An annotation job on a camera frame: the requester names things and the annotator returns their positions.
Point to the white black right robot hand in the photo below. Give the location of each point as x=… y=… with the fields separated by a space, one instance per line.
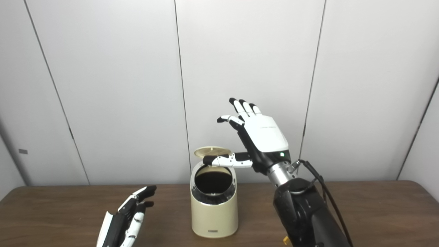
x=267 y=137

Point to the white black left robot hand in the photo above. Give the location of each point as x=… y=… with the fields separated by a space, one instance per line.
x=118 y=230

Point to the cream round bin lid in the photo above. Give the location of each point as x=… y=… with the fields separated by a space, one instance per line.
x=212 y=151

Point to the cream-colored round bin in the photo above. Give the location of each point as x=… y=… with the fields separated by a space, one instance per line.
x=214 y=219

